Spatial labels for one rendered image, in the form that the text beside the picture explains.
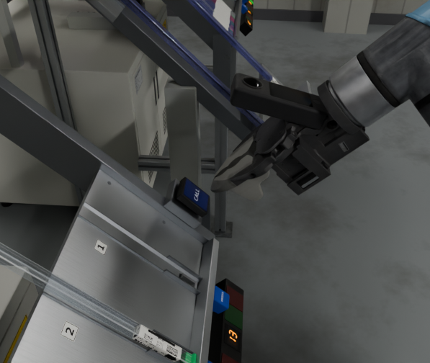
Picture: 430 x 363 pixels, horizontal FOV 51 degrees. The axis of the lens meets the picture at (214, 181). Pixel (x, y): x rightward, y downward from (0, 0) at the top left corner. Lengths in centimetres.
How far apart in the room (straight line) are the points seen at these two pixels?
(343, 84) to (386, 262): 124
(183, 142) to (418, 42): 53
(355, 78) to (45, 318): 40
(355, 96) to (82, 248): 35
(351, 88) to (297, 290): 110
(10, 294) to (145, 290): 31
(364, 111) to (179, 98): 43
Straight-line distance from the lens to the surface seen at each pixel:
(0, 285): 83
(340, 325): 150
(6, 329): 81
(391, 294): 162
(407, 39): 52
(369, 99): 52
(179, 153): 93
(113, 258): 55
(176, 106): 87
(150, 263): 58
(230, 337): 65
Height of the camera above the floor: 121
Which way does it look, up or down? 39 degrees down
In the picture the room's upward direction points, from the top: straight up
